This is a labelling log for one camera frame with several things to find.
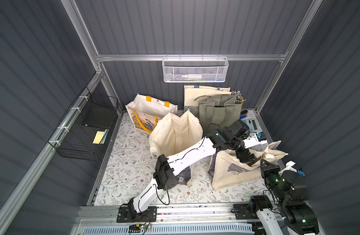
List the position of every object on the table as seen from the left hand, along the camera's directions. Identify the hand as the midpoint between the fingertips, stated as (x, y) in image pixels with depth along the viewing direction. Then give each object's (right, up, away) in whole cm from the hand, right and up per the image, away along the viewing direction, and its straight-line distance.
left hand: (256, 153), depth 67 cm
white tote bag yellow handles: (-64, +23, +44) cm, 81 cm away
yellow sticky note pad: (-77, +7, +7) cm, 78 cm away
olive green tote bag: (-12, +21, +23) cm, 33 cm away
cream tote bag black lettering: (-26, +36, +41) cm, 60 cm away
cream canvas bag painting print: (-10, -12, +14) cm, 21 cm away
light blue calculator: (+18, +13, +42) cm, 47 cm away
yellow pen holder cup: (+6, +29, +35) cm, 46 cm away
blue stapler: (+14, +21, +49) cm, 55 cm away
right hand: (+2, -3, -1) cm, 4 cm away
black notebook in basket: (-78, +17, +8) cm, 80 cm away
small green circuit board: (-58, -38, +4) cm, 69 cm away
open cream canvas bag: (-42, +6, +27) cm, 50 cm away
